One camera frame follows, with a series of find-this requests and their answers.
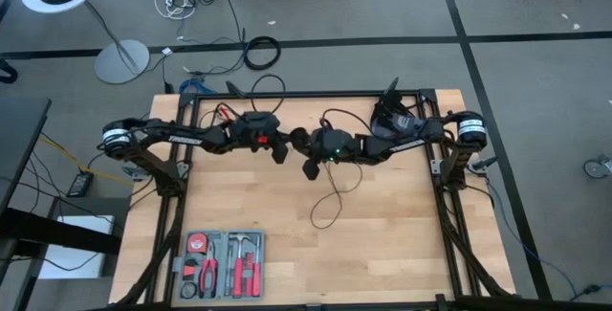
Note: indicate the slim grey metal tool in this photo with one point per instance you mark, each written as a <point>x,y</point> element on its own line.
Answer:
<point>228,273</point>

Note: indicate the dark aluminium table frame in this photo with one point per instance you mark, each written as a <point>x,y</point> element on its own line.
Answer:
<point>311,94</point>

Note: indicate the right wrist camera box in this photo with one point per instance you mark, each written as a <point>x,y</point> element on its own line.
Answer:
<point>311,170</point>

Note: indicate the red bit set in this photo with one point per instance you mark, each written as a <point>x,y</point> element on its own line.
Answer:
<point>248,260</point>

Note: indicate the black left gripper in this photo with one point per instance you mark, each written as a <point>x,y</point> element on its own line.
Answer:
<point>255,131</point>

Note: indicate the red tape measure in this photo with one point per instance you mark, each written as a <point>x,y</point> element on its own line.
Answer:
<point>197,244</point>

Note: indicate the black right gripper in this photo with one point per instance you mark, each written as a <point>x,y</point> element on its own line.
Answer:
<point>334,144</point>

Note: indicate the black desk top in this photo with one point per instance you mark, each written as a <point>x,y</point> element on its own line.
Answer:
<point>19,143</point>

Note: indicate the black pouch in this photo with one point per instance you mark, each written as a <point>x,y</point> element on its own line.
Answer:
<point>397,119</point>

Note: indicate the white box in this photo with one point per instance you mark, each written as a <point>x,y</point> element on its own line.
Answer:
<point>72,263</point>

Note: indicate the grey plastic tool case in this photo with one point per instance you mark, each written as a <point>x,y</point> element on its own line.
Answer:
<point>220,239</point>

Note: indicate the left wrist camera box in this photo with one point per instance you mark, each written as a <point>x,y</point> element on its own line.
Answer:
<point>279,153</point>

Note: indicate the red black utility knife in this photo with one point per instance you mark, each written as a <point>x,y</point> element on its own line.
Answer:
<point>191,270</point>

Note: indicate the black power adapter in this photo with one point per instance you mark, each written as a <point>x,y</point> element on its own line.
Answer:
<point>80,184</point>

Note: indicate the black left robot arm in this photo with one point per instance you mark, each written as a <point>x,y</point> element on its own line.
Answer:
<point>181,139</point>

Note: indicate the black desk crossbar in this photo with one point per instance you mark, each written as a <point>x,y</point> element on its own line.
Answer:
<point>57,234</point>

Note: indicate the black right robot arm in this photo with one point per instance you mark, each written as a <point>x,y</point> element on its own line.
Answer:
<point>406,146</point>

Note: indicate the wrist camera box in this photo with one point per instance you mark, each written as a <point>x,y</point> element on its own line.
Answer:
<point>311,170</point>
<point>279,153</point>

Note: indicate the grey caster wheel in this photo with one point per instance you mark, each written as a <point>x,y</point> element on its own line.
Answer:
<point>595,168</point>

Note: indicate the grey disc floor stand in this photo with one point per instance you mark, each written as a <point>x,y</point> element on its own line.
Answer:
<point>122,64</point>

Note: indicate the black plastic spool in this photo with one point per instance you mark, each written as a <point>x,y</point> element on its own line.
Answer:
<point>299,139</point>

